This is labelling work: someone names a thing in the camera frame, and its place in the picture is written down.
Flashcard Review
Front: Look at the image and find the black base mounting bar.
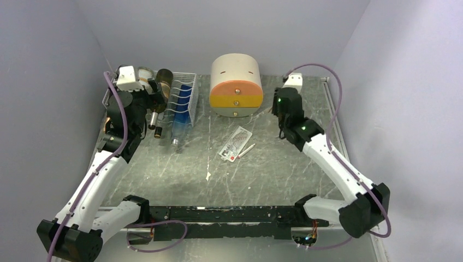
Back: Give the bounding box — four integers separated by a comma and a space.
130, 205, 329, 241

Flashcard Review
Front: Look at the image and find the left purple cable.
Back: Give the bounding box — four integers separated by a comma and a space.
45, 71, 188, 262

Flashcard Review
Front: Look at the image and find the clear bottle cream label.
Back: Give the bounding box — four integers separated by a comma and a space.
137, 67, 154, 90

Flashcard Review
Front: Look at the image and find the blue clear square bottle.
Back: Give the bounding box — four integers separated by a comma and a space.
171, 84, 192, 147

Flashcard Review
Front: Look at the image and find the white wire wine rack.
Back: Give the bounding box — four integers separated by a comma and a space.
103, 65, 196, 134

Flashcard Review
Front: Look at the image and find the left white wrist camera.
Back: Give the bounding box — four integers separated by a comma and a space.
116, 65, 144, 92

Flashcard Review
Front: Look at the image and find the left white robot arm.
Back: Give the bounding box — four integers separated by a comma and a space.
37, 90, 153, 261

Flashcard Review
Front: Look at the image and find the dark green wine bottle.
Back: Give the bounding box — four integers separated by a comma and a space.
148, 69, 174, 139

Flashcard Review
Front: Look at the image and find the ruler set plastic package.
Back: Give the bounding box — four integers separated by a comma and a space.
217, 126, 252, 163

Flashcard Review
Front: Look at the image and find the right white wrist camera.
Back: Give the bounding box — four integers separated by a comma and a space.
283, 73, 303, 93

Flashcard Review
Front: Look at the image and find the cream drawer cabinet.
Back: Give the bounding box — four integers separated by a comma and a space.
209, 53, 264, 118

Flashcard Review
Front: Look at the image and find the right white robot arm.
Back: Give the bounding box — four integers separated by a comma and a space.
272, 87, 390, 239

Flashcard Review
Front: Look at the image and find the purple cable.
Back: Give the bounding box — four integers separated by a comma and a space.
45, 71, 188, 262
282, 64, 392, 250

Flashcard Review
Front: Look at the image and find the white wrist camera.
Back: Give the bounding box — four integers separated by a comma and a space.
283, 73, 303, 93
116, 65, 144, 92

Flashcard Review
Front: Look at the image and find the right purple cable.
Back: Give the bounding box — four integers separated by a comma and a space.
282, 64, 392, 250

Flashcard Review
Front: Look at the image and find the white pink-tipped marker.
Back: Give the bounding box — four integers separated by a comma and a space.
237, 144, 256, 159

